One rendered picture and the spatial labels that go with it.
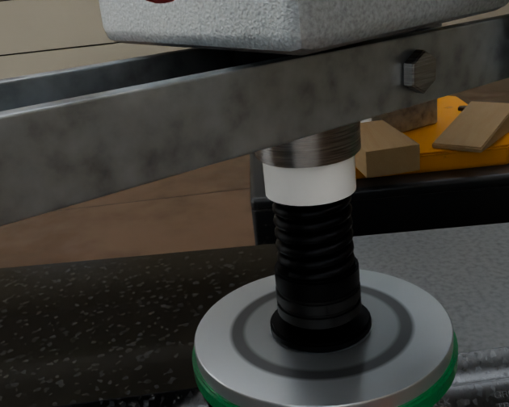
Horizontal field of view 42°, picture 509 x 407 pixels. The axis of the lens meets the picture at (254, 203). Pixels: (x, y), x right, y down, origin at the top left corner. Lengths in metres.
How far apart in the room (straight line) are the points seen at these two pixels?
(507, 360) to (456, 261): 0.18
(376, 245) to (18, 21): 6.26
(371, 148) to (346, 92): 0.77
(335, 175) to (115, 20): 0.19
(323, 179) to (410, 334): 0.15
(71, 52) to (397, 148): 5.82
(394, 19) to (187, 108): 0.13
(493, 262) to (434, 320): 0.24
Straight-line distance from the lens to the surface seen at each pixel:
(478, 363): 0.64
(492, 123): 1.42
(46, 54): 6.90
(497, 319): 0.69
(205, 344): 0.56
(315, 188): 0.48
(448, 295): 0.72
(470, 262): 0.80
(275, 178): 0.48
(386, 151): 1.20
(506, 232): 0.88
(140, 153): 0.34
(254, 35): 0.36
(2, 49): 7.01
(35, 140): 0.32
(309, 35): 0.34
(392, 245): 0.83
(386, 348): 0.53
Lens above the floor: 1.18
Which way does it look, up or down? 21 degrees down
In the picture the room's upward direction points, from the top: 6 degrees counter-clockwise
